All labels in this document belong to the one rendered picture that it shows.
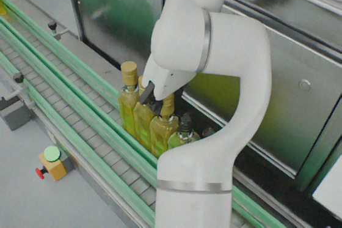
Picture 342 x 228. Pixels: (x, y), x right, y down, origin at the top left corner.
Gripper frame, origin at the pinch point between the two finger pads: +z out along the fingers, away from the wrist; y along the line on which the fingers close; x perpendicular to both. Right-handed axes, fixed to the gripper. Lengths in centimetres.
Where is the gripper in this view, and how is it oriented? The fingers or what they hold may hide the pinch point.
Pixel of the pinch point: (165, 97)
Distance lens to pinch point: 64.4
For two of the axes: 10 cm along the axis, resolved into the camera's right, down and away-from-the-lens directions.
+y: -7.3, 5.1, -4.7
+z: -1.8, 5.2, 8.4
